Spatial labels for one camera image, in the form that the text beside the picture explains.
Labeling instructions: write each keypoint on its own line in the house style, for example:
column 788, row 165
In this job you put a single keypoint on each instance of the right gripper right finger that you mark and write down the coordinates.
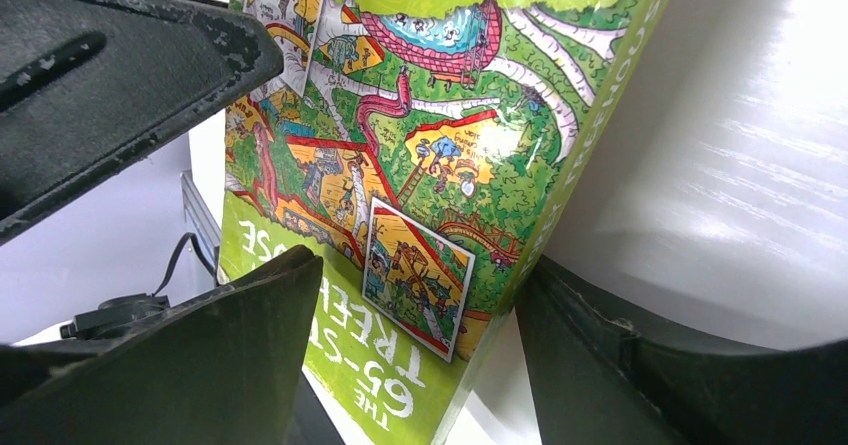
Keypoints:
column 604, row 370

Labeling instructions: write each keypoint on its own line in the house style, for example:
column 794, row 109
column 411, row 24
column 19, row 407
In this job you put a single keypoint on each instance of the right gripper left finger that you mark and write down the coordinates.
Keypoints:
column 222, row 368

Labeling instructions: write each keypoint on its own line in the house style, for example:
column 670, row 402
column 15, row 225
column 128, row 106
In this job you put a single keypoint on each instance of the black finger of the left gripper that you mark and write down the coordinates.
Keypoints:
column 90, row 87

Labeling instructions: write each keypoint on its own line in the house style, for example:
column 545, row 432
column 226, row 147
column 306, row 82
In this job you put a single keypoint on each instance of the lime green Treehouse book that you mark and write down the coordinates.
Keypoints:
column 425, row 150

